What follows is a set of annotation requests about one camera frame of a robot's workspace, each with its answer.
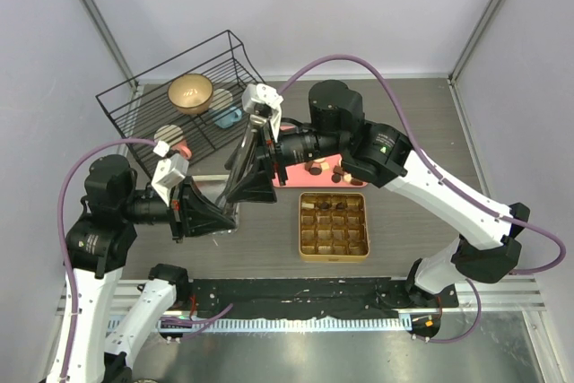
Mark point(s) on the blue cup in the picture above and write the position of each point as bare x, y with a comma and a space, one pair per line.
227, 117

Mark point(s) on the gold bowl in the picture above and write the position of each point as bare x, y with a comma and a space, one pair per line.
191, 94

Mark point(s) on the silver box lid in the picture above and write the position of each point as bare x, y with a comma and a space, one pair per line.
212, 186

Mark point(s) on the metal tongs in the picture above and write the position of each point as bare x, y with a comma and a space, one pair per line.
243, 157

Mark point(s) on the black wire rack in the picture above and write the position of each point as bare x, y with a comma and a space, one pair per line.
139, 105

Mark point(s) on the white cable duct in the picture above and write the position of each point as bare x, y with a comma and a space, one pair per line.
327, 324

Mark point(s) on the pink tray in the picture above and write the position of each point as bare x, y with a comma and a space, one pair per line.
321, 173

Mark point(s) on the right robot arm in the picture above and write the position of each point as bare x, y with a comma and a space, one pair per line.
486, 248

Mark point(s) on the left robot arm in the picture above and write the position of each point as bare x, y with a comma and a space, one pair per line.
96, 249

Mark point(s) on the pink cup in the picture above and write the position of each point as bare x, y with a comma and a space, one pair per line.
175, 143

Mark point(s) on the gold chocolate box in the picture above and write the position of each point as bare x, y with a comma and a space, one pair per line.
333, 228

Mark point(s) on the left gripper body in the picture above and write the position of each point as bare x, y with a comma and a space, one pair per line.
176, 212

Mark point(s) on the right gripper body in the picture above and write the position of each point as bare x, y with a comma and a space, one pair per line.
269, 147

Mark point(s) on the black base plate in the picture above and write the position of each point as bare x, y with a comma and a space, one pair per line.
307, 298

